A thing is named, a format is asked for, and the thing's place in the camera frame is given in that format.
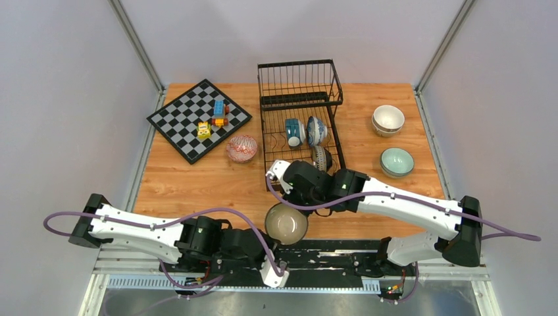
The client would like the dark blue bowl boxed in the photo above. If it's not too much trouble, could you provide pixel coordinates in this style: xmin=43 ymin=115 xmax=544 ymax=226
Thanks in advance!
xmin=265 ymin=203 xmax=309 ymax=246

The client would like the black wire dish rack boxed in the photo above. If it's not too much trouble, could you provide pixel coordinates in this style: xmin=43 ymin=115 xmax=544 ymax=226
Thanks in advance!
xmin=257 ymin=59 xmax=346 ymax=174

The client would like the light green celadon bowl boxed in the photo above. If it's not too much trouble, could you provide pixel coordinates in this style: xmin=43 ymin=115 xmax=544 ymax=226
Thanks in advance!
xmin=382 ymin=168 xmax=413 ymax=178

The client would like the white green striped bowl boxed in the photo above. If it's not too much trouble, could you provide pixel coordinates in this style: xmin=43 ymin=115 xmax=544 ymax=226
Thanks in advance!
xmin=380 ymin=147 xmax=415 ymax=172

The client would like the cream white bowl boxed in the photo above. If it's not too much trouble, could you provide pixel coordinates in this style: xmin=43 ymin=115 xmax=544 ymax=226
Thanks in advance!
xmin=371 ymin=105 xmax=405 ymax=138

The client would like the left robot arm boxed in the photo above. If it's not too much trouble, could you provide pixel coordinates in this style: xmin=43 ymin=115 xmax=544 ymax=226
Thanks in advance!
xmin=68 ymin=194 xmax=284 ymax=272

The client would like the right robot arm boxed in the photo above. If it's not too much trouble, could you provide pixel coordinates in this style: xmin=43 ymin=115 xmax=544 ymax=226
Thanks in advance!
xmin=266 ymin=160 xmax=482 ymax=275

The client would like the brown patterned bowl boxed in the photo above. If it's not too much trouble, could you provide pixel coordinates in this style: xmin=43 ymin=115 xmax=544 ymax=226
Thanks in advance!
xmin=311 ymin=145 xmax=333 ymax=172

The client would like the blue floral white bowl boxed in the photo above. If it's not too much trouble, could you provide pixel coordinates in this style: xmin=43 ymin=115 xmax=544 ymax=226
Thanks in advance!
xmin=306 ymin=116 xmax=328 ymax=147

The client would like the teal glazed bowl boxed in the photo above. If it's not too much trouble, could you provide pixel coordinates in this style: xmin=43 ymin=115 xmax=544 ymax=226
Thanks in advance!
xmin=285 ymin=118 xmax=306 ymax=149

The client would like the yellow toy block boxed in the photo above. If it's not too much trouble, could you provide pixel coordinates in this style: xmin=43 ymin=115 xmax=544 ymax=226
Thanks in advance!
xmin=197 ymin=121 xmax=212 ymax=140

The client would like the blue toy block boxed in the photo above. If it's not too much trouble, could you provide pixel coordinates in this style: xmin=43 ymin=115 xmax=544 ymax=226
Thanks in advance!
xmin=211 ymin=100 xmax=230 ymax=127

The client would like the checkered board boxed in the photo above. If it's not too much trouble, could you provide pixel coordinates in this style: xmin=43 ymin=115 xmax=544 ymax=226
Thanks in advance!
xmin=147 ymin=79 xmax=252 ymax=165

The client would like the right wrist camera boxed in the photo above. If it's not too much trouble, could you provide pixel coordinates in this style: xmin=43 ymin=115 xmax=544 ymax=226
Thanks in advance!
xmin=265 ymin=160 xmax=293 ymax=194

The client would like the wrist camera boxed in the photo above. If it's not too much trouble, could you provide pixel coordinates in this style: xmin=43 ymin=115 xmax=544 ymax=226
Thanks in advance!
xmin=265 ymin=160 xmax=293 ymax=194
xmin=259 ymin=255 xmax=290 ymax=288

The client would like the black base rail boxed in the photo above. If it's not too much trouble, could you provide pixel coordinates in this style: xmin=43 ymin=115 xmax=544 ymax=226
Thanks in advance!
xmin=93 ymin=240 xmax=489 ymax=294

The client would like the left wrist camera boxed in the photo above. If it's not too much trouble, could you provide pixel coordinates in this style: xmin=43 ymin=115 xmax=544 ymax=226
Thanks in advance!
xmin=259 ymin=255 xmax=290 ymax=288

